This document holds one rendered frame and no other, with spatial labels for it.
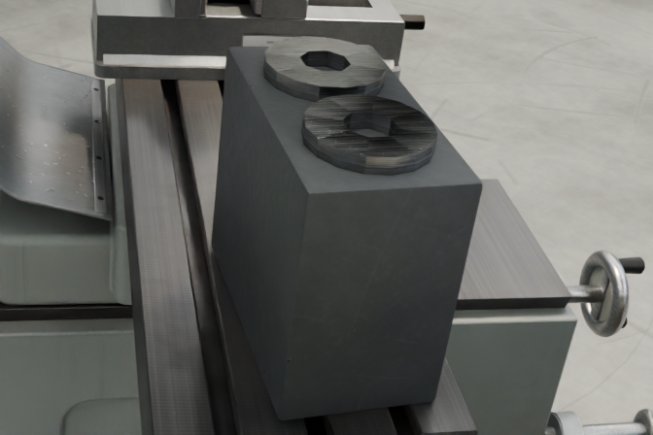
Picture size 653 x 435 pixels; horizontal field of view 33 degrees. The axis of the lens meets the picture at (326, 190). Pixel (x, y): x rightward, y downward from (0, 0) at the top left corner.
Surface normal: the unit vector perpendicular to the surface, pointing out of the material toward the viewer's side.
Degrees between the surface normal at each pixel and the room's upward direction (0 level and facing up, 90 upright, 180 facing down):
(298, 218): 90
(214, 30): 90
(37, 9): 0
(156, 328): 0
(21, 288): 90
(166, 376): 0
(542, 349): 90
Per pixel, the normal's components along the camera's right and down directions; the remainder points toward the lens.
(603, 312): -0.97, 0.00
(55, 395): 0.19, 0.52
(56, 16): 0.12, -0.86
